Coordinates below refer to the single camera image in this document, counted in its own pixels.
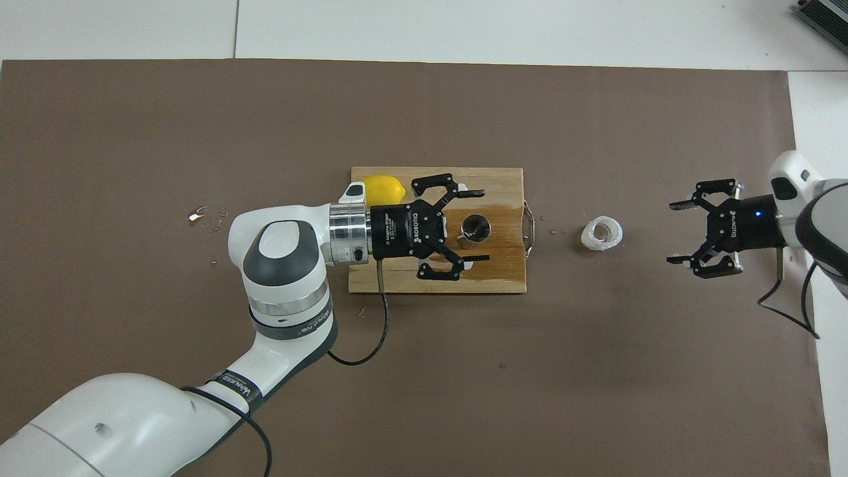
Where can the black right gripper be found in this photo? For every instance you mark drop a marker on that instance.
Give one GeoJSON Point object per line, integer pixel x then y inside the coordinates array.
{"type": "Point", "coordinates": [745, 225]}

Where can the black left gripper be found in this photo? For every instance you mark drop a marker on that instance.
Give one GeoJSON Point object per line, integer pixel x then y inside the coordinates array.
{"type": "Point", "coordinates": [404, 228]}

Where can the steel double jigger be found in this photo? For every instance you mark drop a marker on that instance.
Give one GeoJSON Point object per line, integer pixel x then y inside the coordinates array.
{"type": "Point", "coordinates": [474, 228]}

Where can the clear plastic cup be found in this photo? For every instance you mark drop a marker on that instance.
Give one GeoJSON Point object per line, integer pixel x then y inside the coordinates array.
{"type": "Point", "coordinates": [588, 237]}

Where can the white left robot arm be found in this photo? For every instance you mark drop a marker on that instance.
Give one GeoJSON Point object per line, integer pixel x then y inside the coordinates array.
{"type": "Point", "coordinates": [285, 265]}

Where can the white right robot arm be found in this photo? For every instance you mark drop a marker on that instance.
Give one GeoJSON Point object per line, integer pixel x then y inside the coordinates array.
{"type": "Point", "coordinates": [821, 225]}

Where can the wooden cutting board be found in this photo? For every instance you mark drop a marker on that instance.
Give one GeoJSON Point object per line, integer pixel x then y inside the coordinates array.
{"type": "Point", "coordinates": [503, 192]}

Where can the yellow lemon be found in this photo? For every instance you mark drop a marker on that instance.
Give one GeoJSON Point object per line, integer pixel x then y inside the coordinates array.
{"type": "Point", "coordinates": [387, 189]}

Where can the brown paper table mat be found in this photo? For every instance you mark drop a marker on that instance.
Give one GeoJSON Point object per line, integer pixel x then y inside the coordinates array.
{"type": "Point", "coordinates": [424, 397]}

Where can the grey ribbed device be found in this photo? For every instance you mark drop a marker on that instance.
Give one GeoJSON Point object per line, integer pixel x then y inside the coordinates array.
{"type": "Point", "coordinates": [828, 14]}

